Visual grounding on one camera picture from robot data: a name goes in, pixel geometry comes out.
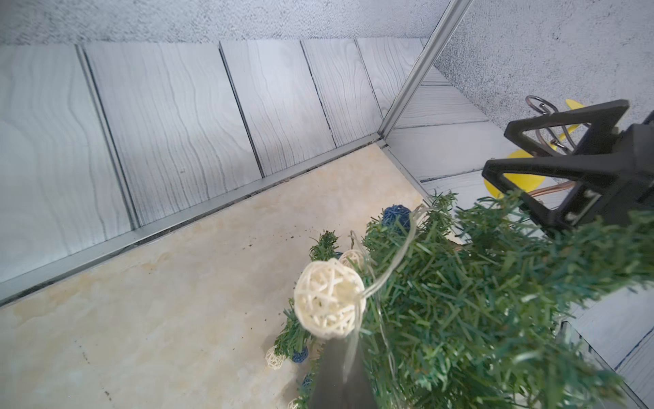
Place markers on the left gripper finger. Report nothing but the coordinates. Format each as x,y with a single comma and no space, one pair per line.
331,389

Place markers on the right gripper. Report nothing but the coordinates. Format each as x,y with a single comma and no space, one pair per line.
612,172

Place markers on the string light with rattan balls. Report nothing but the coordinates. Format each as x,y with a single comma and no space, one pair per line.
330,296

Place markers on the small green christmas tree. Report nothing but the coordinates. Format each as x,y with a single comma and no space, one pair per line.
468,303

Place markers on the right frame post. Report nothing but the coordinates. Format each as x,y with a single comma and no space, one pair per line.
441,35

